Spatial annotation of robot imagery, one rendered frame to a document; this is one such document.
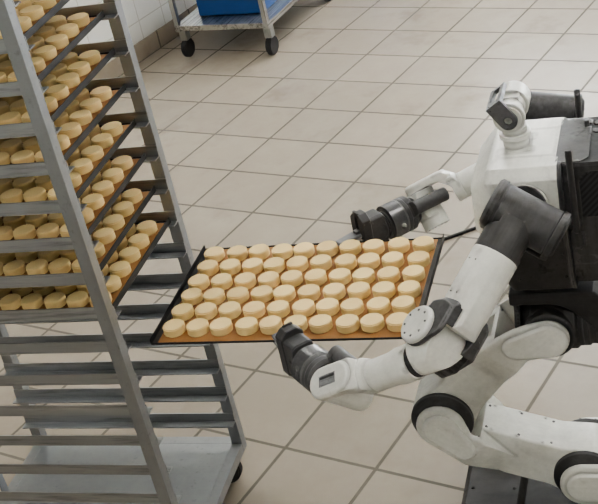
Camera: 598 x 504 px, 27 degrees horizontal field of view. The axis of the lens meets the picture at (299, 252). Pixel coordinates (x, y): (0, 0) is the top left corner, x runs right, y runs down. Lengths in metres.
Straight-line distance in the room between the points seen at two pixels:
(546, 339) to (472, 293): 0.43
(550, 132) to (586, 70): 3.05
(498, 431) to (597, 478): 0.24
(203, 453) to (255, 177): 1.96
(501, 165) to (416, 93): 3.19
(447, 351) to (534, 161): 0.42
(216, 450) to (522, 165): 1.39
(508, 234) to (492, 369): 0.54
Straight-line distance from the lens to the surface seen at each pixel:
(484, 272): 2.31
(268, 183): 5.13
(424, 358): 2.32
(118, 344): 2.78
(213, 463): 3.44
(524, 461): 2.97
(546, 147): 2.53
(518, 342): 2.71
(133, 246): 3.01
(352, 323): 2.65
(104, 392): 3.51
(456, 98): 5.55
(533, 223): 2.34
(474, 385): 2.84
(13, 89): 2.57
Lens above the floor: 2.24
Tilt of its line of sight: 29 degrees down
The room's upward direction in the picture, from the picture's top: 13 degrees counter-clockwise
